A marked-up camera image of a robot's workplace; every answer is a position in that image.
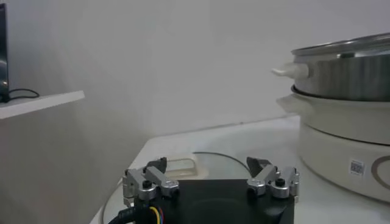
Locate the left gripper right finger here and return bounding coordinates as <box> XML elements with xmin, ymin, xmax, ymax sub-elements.
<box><xmin>246</xmin><ymin>156</ymin><xmax>300</xmax><ymax>203</ymax></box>

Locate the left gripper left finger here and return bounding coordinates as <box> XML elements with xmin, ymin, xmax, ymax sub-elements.
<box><xmin>122</xmin><ymin>156</ymin><xmax>180</xmax><ymax>208</ymax></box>

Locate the glass lid with white handle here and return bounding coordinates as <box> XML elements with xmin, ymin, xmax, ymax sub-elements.
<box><xmin>102</xmin><ymin>151</ymin><xmax>252</xmax><ymax>224</ymax></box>

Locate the stainless steel steamer basket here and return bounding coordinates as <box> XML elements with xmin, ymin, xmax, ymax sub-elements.
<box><xmin>271</xmin><ymin>32</ymin><xmax>390</xmax><ymax>103</ymax></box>

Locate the white folding side table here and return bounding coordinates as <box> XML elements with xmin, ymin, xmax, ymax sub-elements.
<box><xmin>0</xmin><ymin>90</ymin><xmax>86</xmax><ymax>120</ymax></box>

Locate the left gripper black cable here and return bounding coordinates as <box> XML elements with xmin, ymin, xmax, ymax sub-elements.
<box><xmin>108</xmin><ymin>205</ymin><xmax>165</xmax><ymax>224</ymax></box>

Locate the black looped cable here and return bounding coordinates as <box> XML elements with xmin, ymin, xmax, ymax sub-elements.
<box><xmin>7</xmin><ymin>88</ymin><xmax>41</xmax><ymax>101</ymax></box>

